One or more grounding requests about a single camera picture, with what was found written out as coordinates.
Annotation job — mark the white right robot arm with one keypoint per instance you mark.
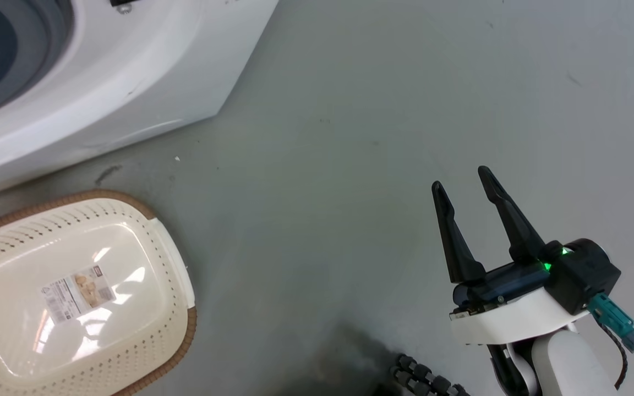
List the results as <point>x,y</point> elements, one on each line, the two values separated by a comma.
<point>556,366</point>

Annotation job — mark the paper label sticker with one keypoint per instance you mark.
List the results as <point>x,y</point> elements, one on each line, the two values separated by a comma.
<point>78,293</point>

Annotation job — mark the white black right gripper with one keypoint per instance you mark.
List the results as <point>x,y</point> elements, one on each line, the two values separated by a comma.
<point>520,300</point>

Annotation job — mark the cream perforated laundry basket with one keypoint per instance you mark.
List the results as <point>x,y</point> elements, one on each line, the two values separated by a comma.
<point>14,335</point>

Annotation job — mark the white washing machine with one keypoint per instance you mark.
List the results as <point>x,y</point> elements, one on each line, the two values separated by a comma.
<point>102,71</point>

